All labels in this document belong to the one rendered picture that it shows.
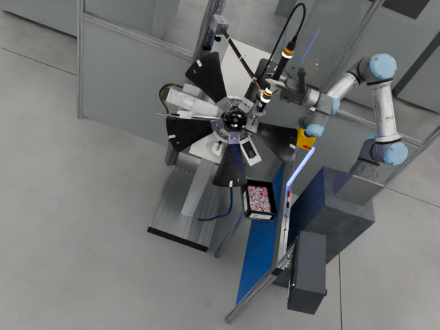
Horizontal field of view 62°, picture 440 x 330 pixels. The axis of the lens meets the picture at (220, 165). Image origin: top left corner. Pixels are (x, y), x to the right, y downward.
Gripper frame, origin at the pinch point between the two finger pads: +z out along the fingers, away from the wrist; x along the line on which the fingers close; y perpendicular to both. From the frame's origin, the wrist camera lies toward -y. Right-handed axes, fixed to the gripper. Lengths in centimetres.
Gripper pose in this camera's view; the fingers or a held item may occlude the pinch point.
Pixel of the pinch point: (269, 76)
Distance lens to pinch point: 174.9
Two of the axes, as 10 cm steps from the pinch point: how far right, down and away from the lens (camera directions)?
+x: 2.1, -7.0, 6.8
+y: -2.9, 6.2, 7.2
